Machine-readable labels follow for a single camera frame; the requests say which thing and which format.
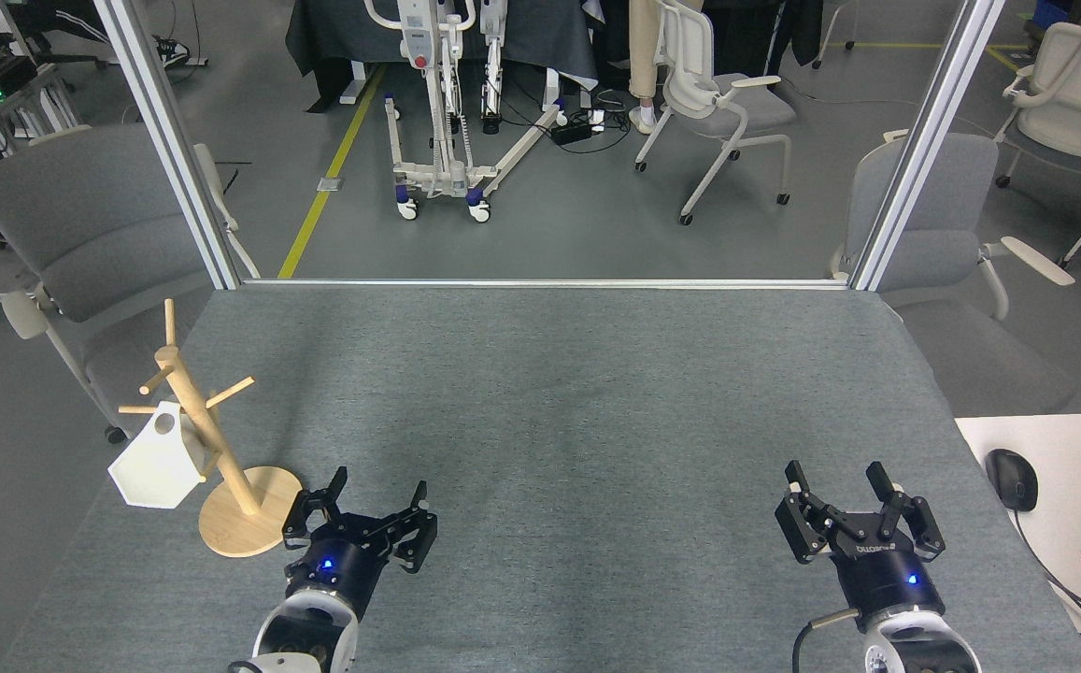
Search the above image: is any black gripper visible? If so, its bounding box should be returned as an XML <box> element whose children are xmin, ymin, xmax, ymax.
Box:
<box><xmin>775</xmin><ymin>461</ymin><xmax>946</xmax><ymax>629</ymax></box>
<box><xmin>281</xmin><ymin>466</ymin><xmax>438</xmax><ymax>620</ymax></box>

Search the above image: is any white faceted cup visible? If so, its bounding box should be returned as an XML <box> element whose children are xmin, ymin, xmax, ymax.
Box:
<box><xmin>108</xmin><ymin>400</ymin><xmax>209</xmax><ymax>509</ymax></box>

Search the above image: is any wooden cup rack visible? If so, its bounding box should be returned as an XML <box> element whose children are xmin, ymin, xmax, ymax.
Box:
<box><xmin>119</xmin><ymin>299</ymin><xmax>306</xmax><ymax>559</ymax></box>

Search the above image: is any black computer mouse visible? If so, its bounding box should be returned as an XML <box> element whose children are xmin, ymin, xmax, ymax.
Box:
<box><xmin>985</xmin><ymin>449</ymin><xmax>1039</xmax><ymax>513</ymax></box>

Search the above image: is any grey upholstered chair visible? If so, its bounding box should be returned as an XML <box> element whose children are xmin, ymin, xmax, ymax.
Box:
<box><xmin>828</xmin><ymin>131</ymin><xmax>1076</xmax><ymax>417</ymax></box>
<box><xmin>0</xmin><ymin>124</ymin><xmax>261</xmax><ymax>445</ymax></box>

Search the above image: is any white wheeled stand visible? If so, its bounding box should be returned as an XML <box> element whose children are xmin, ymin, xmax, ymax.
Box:
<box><xmin>364</xmin><ymin>0</ymin><xmax>571</xmax><ymax>223</ymax></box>

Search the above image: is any white office chair grey seat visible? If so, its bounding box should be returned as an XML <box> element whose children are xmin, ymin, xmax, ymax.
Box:
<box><xmin>993</xmin><ymin>22</ymin><xmax>1081</xmax><ymax>270</ymax></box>
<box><xmin>634</xmin><ymin>0</ymin><xmax>798</xmax><ymax>227</ymax></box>

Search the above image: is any table with black cloth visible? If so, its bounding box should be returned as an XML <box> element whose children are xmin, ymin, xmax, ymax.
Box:
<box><xmin>285</xmin><ymin>0</ymin><xmax>599</xmax><ymax>104</ymax></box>

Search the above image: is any person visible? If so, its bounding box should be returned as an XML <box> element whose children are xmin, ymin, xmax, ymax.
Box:
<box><xmin>629</xmin><ymin>0</ymin><xmax>664</xmax><ymax>133</ymax></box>

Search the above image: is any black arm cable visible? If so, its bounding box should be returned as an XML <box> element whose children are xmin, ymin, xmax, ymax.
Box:
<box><xmin>792</xmin><ymin>608</ymin><xmax>863</xmax><ymax>673</ymax></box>

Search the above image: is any black mouse cable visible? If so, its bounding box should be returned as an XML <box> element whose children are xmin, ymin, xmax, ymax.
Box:
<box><xmin>1012</xmin><ymin>509</ymin><xmax>1081</xmax><ymax>648</ymax></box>

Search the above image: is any silver table edge rail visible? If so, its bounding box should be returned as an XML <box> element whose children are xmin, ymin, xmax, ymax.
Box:
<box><xmin>241</xmin><ymin>278</ymin><xmax>851</xmax><ymax>291</ymax></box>

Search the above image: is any silver frame post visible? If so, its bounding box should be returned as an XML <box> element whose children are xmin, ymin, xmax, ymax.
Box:
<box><xmin>850</xmin><ymin>0</ymin><xmax>1008</xmax><ymax>293</ymax></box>
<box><xmin>94</xmin><ymin>0</ymin><xmax>244</xmax><ymax>291</ymax></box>

